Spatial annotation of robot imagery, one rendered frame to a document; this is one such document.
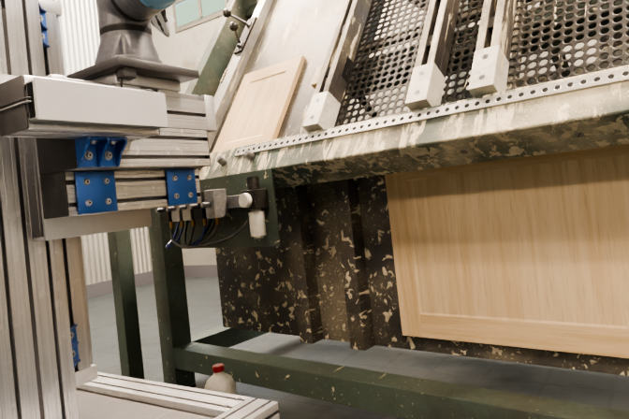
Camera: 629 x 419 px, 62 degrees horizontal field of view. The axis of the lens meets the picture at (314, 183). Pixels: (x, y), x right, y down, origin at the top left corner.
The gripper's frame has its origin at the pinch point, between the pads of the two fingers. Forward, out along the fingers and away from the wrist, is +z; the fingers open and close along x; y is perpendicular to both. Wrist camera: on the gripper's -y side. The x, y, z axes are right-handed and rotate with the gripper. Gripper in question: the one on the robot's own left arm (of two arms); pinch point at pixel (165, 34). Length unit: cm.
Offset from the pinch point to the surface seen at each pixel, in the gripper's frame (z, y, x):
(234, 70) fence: 23.6, 23.3, -2.7
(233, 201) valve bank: 53, -36, -32
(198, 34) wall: 19, 268, 236
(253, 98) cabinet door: 33.1, 8.2, -18.9
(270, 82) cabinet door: 30.0, 13.0, -25.6
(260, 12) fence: 8, 53, -4
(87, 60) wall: 1, 185, 306
